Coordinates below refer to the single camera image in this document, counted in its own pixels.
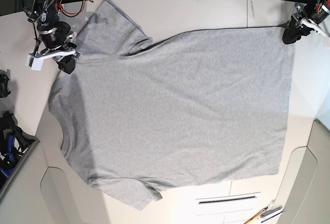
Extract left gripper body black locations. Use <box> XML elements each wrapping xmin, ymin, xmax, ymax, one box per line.
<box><xmin>292</xmin><ymin>1</ymin><xmax>329</xmax><ymax>35</ymax></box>

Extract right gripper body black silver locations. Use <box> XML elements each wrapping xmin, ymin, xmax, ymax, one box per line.
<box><xmin>37</xmin><ymin>21</ymin><xmax>77</xmax><ymax>62</ymax></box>

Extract grey T-shirt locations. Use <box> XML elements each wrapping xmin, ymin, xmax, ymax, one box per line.
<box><xmin>48</xmin><ymin>1</ymin><xmax>294</xmax><ymax>210</ymax></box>

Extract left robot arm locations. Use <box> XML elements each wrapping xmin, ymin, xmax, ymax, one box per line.
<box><xmin>282</xmin><ymin>0</ymin><xmax>329</xmax><ymax>45</ymax></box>

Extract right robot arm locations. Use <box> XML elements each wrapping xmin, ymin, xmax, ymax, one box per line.
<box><xmin>24</xmin><ymin>0</ymin><xmax>80</xmax><ymax>74</ymax></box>

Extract black device at left edge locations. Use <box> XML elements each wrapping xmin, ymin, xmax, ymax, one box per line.
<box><xmin>0</xmin><ymin>70</ymin><xmax>11</xmax><ymax>98</ymax></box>

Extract grey tray left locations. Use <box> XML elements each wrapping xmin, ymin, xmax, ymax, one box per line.
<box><xmin>0</xmin><ymin>139</ymin><xmax>41</xmax><ymax>196</ymax></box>

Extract blue and black clamp tools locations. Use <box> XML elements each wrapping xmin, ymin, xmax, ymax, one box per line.
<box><xmin>1</xmin><ymin>111</ymin><xmax>36</xmax><ymax>180</ymax></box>

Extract grey flat tool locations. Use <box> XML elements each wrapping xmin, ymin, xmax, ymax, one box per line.
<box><xmin>260</xmin><ymin>206</ymin><xmax>283</xmax><ymax>222</ymax></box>

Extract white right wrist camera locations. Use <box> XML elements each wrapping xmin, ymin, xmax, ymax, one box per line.
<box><xmin>25</xmin><ymin>54</ymin><xmax>44</xmax><ymax>71</ymax></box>

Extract wooden handled tool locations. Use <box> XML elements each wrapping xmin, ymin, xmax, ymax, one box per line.
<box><xmin>244</xmin><ymin>208</ymin><xmax>267</xmax><ymax>224</ymax></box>

